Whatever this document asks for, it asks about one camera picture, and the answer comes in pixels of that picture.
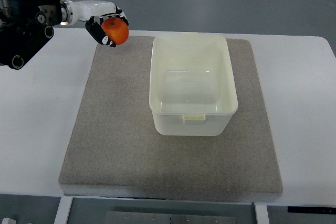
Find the white table leg right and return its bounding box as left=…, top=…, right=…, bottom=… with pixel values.
left=254, top=204, right=270, bottom=224

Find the black control panel strip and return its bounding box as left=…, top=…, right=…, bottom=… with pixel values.
left=287, top=206, right=336, bottom=215

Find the grey foam mat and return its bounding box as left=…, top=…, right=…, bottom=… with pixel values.
left=59, top=33, right=282, bottom=202

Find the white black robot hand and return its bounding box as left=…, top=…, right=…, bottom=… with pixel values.
left=60, top=0, right=129, bottom=47

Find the white table leg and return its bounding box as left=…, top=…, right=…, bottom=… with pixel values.
left=254, top=204, right=270, bottom=224
left=54, top=196, right=73, bottom=224

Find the white plastic box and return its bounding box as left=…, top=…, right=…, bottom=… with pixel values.
left=149, top=33, right=238, bottom=136

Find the small white block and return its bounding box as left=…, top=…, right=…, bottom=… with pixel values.
left=1, top=218, right=16, bottom=224

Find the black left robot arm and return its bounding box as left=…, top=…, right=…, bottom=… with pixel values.
left=1, top=0, right=62, bottom=70

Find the white table leg left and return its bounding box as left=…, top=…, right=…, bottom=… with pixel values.
left=54, top=196, right=73, bottom=224

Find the orange fruit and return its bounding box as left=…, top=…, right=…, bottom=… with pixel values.
left=101, top=17, right=129, bottom=45

